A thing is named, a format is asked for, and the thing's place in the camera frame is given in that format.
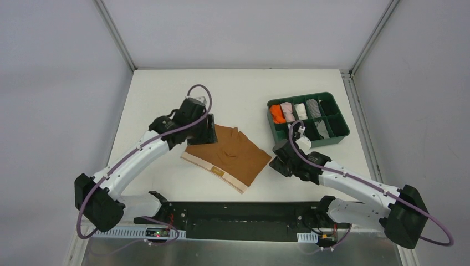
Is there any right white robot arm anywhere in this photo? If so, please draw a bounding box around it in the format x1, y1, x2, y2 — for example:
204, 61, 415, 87
269, 139, 428, 249

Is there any brown underwear beige waistband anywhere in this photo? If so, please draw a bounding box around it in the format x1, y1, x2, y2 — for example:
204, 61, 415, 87
181, 125, 272, 193

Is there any pink rolled underwear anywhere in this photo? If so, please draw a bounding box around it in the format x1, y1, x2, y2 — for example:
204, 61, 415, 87
280, 102, 295, 122

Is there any grey striped rolled underwear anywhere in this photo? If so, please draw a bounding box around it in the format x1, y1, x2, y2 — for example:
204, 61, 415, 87
305, 99, 322, 118

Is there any green divided plastic tray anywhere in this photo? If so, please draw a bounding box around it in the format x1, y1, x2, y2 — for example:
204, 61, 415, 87
267, 92, 350, 147

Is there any left white cable duct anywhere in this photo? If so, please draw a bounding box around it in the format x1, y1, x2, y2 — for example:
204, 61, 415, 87
93, 226, 187, 241

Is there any white cable duct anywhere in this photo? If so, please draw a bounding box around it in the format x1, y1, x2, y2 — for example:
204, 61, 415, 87
93, 226, 187, 241
297, 232, 319, 243

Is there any black white rolled underwear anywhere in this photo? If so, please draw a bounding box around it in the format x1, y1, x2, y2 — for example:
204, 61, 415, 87
287, 122, 300, 142

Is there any orange rolled underwear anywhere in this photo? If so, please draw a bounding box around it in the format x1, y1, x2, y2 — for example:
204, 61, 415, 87
269, 104, 287, 124

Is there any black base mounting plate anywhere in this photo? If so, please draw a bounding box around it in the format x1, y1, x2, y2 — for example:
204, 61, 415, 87
151, 202, 334, 242

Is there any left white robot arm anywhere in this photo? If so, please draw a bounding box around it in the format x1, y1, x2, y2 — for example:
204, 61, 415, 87
74, 96, 217, 232

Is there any right white cable duct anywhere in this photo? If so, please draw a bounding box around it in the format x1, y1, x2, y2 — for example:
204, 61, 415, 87
297, 232, 319, 243

